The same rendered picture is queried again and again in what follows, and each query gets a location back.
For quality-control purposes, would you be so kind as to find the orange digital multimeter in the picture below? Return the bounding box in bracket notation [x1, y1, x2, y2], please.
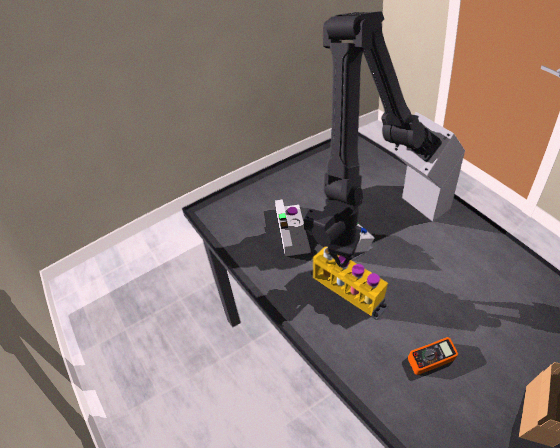
[408, 337, 458, 375]

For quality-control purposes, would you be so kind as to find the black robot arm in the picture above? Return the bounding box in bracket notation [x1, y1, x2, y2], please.
[304, 11, 442, 247]

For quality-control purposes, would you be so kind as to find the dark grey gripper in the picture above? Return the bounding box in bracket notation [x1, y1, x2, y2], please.
[327, 226, 361, 268]

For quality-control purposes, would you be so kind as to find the white key housing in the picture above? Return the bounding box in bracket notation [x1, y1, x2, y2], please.
[352, 222, 374, 261]

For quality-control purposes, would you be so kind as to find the dark grey table edge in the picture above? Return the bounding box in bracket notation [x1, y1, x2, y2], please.
[182, 132, 560, 448]

